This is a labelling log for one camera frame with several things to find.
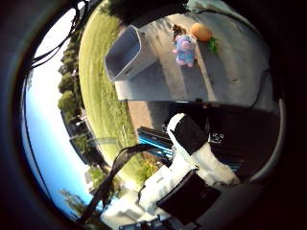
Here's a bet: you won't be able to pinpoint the pink blue unicorn plush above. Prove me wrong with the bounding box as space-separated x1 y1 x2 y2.
172 33 199 69

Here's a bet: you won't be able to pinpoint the orange carrot plush green leaves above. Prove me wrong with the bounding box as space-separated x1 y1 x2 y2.
190 22 220 55

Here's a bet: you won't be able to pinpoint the spotted leopard plush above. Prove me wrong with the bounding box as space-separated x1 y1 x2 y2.
171 23 187 42

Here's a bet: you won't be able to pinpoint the white rectangular plastic container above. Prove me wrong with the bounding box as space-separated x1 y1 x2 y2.
104 24 158 82

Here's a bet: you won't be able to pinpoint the blue black striped case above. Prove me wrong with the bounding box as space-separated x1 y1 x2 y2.
136 126 176 159

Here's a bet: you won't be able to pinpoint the black labelled box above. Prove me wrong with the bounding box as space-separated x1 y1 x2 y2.
204 106 282 181

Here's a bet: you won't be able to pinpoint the black flat strap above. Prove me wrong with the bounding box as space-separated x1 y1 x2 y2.
78 143 157 224

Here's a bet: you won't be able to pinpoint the black cable bundle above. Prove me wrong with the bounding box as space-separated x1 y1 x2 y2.
30 1 89 70

